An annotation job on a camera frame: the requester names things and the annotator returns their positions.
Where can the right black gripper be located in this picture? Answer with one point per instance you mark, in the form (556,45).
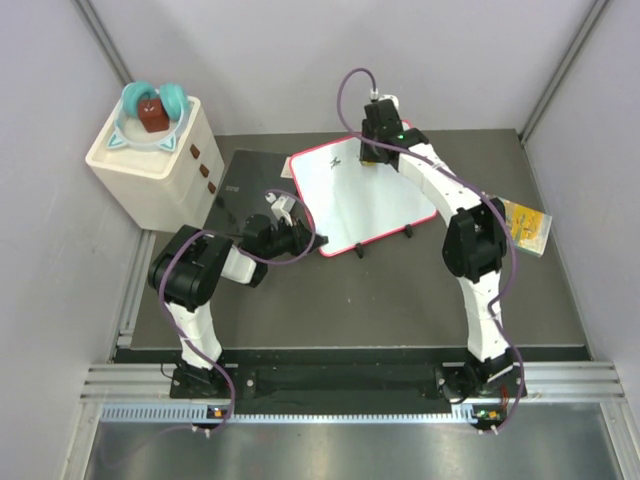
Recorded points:
(366,155)

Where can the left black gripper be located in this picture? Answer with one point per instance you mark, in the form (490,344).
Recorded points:
(300,234)

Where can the pink framed whiteboard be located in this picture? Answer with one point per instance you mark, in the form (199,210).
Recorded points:
(353,204)

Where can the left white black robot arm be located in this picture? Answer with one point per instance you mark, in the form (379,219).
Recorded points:
(185,276)

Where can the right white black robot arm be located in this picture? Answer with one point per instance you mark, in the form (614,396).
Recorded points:
(474,247)

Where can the white drawer cabinet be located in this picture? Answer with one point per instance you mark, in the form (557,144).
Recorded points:
(163,180)

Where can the colourful book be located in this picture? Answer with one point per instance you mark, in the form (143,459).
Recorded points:
(529,228)

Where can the teal cat ear headphones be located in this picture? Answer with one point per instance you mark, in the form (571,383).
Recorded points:
(129,132)

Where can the brown cube toy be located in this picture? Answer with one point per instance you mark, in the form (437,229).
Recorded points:
(152,115)

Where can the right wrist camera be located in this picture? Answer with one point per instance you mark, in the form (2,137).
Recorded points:
(375,96)

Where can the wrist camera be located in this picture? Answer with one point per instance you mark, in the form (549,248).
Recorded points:
(281,206)
(375,96)

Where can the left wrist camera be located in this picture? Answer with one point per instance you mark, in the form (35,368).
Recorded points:
(281,206)

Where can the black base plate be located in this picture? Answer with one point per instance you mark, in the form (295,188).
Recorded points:
(350,381)

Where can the aluminium rail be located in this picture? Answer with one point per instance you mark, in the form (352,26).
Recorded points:
(551,382)

